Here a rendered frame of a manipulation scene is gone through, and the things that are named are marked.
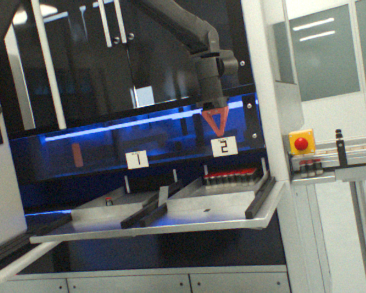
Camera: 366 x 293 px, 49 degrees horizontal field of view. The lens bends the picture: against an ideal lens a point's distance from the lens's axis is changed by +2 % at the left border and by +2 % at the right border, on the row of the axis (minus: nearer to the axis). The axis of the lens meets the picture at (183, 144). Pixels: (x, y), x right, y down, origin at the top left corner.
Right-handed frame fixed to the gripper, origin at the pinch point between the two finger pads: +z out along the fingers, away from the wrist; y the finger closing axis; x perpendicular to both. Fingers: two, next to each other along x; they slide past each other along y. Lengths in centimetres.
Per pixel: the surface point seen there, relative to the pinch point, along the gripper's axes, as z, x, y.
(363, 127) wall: 66, -54, 486
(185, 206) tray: 19.1, 14.8, 0.5
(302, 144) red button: 10.2, -17.9, 23.6
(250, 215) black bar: 19.3, -7.0, -13.1
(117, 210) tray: 17.7, 37.5, 0.7
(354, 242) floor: 115, -22, 206
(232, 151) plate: 8.9, 5.1, 27.0
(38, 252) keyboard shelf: 27, 66, -4
